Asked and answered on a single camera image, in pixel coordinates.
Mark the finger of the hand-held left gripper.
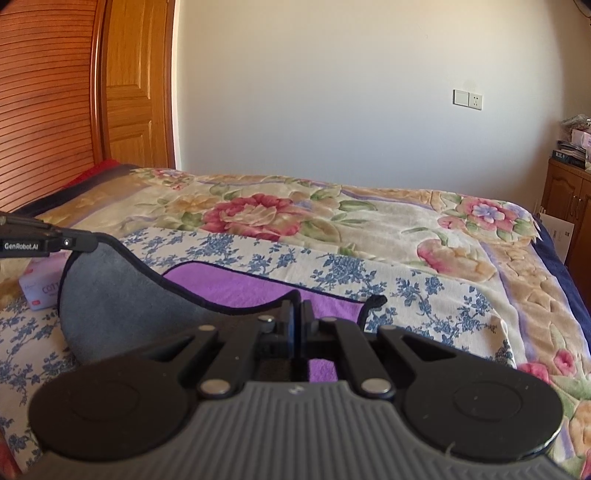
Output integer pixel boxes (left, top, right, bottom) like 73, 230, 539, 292
46, 228, 100, 253

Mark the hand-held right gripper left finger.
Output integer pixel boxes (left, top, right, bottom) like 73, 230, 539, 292
139, 300, 301, 398

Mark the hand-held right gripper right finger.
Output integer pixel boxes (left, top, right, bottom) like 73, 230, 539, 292
301, 300, 463, 400

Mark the grey and purple towel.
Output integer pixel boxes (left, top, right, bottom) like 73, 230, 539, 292
58, 233, 389, 385

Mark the pink and white tissue pack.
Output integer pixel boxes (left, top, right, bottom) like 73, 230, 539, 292
18, 256, 71, 311

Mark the red cloth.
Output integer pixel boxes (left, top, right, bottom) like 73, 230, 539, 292
62, 158, 136, 188

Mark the blue floral white bedsheet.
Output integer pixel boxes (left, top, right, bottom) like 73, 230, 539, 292
0, 225, 519, 478

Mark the floral quilt bed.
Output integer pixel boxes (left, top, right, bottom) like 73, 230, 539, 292
14, 164, 591, 480

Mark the wooden louvered headboard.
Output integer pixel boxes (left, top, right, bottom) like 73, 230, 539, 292
0, 0, 108, 214

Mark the wooden panel door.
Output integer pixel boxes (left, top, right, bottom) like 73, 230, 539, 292
98, 0, 179, 169

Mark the white cardboard box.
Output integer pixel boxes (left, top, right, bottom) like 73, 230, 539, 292
537, 211, 576, 258

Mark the wooden cabinet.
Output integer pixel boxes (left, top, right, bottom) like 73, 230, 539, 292
539, 157, 591, 280

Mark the clear plastic bag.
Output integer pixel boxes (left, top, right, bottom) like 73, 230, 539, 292
560, 113, 591, 134

